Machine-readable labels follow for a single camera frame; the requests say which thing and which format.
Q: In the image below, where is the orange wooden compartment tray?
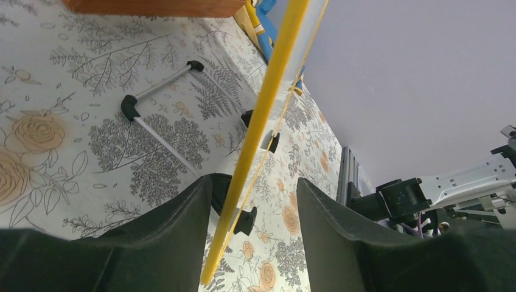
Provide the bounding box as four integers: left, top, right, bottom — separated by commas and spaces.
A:
61, 0, 246, 18

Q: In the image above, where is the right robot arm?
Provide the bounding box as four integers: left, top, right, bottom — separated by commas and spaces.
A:
343, 125, 515, 237

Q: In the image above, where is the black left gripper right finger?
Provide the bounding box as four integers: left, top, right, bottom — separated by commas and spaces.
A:
296, 178, 515, 291

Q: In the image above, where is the metal whiteboard stand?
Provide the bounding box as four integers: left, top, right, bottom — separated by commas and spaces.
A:
120, 60, 281, 237

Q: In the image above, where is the yellow framed whiteboard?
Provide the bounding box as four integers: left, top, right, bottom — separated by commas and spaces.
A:
200, 1, 328, 285

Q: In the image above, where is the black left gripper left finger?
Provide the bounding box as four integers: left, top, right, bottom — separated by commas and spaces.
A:
1, 176, 212, 291

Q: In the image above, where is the blue yellow cartoon bag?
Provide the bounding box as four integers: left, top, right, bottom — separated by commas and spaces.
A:
234, 0, 307, 97

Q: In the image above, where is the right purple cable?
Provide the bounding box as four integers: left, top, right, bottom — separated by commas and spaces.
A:
399, 211, 428, 238

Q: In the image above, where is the floral table mat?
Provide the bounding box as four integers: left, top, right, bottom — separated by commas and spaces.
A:
1, 1, 341, 291

